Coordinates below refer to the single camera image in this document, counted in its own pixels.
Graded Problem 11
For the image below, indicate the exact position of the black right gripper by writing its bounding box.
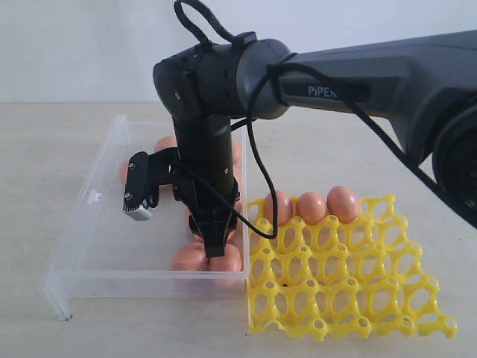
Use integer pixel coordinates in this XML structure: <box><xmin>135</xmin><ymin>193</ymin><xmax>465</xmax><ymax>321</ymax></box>
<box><xmin>173</xmin><ymin>171</ymin><xmax>239</xmax><ymax>258</ymax></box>

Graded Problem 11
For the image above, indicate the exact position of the brown egg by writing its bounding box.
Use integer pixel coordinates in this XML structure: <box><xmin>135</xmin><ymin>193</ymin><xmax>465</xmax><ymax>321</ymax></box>
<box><xmin>171</xmin><ymin>242</ymin><xmax>208</xmax><ymax>271</ymax></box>
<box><xmin>264</xmin><ymin>190</ymin><xmax>294</xmax><ymax>226</ymax></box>
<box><xmin>327</xmin><ymin>186</ymin><xmax>360</xmax><ymax>223</ymax></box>
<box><xmin>225</xmin><ymin>227</ymin><xmax>239</xmax><ymax>244</ymax></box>
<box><xmin>234</xmin><ymin>200</ymin><xmax>243</xmax><ymax>220</ymax></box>
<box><xmin>233</xmin><ymin>166</ymin><xmax>243</xmax><ymax>188</ymax></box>
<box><xmin>209</xmin><ymin>244</ymin><xmax>242</xmax><ymax>272</ymax></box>
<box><xmin>154</xmin><ymin>136</ymin><xmax>177</xmax><ymax>152</ymax></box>
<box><xmin>184</xmin><ymin>207</ymin><xmax>192</xmax><ymax>224</ymax></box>
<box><xmin>296</xmin><ymin>191</ymin><xmax>327</xmax><ymax>224</ymax></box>
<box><xmin>118</xmin><ymin>161</ymin><xmax>129</xmax><ymax>186</ymax></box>

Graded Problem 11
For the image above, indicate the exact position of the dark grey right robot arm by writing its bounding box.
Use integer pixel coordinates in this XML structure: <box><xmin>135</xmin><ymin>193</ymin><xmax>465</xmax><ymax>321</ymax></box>
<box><xmin>153</xmin><ymin>31</ymin><xmax>476</xmax><ymax>257</ymax></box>

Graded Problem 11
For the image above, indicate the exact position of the brown egg back right corner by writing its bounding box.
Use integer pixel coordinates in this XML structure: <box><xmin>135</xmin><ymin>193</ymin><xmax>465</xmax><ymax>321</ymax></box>
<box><xmin>232</xmin><ymin>141</ymin><xmax>242</xmax><ymax>165</ymax></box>

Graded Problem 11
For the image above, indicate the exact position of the brown egg back top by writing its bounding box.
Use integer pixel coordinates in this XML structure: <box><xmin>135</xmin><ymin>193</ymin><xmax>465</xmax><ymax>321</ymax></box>
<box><xmin>154</xmin><ymin>136</ymin><xmax>177</xmax><ymax>152</ymax></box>

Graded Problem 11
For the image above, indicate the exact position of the clear plastic box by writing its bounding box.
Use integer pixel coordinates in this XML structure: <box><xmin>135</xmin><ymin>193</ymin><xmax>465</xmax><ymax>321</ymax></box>
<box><xmin>44</xmin><ymin>116</ymin><xmax>250</xmax><ymax>320</ymax></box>

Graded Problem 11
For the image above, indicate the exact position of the yellow plastic egg tray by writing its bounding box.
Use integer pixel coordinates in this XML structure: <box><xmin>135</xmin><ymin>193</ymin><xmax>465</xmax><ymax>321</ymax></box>
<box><xmin>247</xmin><ymin>195</ymin><xmax>458</xmax><ymax>340</ymax></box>

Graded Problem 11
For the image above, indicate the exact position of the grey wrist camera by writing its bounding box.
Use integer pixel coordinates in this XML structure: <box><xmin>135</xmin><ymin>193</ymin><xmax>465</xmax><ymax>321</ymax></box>
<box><xmin>123</xmin><ymin>147</ymin><xmax>179</xmax><ymax>221</ymax></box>

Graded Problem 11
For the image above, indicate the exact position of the black cable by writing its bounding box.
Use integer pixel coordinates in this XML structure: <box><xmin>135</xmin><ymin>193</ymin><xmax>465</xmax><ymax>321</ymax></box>
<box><xmin>173</xmin><ymin>0</ymin><xmax>448</xmax><ymax>239</ymax></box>

